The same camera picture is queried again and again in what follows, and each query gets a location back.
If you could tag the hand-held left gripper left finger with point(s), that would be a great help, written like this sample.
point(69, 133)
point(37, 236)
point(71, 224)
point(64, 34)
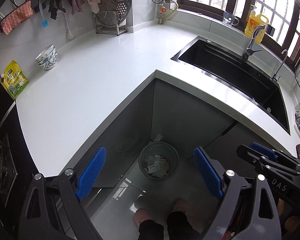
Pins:
point(92, 172)

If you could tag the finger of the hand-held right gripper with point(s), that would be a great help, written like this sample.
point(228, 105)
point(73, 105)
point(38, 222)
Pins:
point(252, 158)
point(262, 150)

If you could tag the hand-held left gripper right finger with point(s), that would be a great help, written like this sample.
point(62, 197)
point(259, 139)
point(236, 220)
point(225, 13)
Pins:
point(207, 172)

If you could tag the grey mesh trash bin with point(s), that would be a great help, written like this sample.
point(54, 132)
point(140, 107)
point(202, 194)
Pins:
point(173, 162)

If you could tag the person's right hand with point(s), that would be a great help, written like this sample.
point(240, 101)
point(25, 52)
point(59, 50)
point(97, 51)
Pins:
point(282, 206)

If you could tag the grey cabinet door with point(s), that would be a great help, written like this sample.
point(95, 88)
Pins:
point(240, 140)
point(190, 115)
point(132, 120)

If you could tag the pink slipper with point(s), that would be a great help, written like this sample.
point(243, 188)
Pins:
point(182, 205)
point(143, 216)

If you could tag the person's right leg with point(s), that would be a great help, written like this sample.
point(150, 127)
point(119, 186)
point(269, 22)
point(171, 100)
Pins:
point(182, 226)

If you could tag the person's leg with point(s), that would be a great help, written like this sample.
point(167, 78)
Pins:
point(151, 231)
point(182, 226)

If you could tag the small chrome tap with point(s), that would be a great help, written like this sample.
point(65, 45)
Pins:
point(277, 72)

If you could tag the person's left leg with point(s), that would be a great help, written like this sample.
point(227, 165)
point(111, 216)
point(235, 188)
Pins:
point(151, 231)

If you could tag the black gas stove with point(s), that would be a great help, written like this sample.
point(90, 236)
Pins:
point(5, 165)

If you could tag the black kitchen sink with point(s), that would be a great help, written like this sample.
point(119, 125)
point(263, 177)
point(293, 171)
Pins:
point(227, 67)

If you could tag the chrome kitchen faucet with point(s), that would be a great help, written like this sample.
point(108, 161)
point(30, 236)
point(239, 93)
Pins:
point(251, 42)

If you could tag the yellow green spouted pouch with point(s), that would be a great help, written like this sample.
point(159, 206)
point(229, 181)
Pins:
point(15, 80)

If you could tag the yellow detergent bottle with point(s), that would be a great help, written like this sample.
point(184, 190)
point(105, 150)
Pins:
point(253, 21)

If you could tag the clear glass mug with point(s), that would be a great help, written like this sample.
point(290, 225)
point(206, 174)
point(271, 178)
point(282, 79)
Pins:
point(228, 20)

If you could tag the white bottle brush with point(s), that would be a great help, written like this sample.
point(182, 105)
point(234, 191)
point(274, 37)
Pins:
point(70, 33)

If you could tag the metal dish rack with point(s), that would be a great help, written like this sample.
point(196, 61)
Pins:
point(98, 25)

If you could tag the blue silicone brush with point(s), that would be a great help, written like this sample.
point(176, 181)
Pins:
point(45, 23)

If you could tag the grey gas pipe with valves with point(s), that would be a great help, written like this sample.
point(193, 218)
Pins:
point(162, 10)

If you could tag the dark grey cloth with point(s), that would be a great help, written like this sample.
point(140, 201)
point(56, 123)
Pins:
point(55, 7)

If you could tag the mauve cloth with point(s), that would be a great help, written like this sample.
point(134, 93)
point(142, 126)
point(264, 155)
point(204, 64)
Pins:
point(75, 1)

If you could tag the pink textured dish cloth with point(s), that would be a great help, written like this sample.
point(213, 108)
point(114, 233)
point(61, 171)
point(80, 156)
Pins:
point(17, 17)

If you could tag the perforated metal steamer tray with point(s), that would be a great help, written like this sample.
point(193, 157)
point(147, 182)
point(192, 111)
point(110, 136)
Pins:
point(115, 0)

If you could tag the dark wall rail rack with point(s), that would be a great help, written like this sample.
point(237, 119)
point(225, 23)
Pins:
point(36, 9)

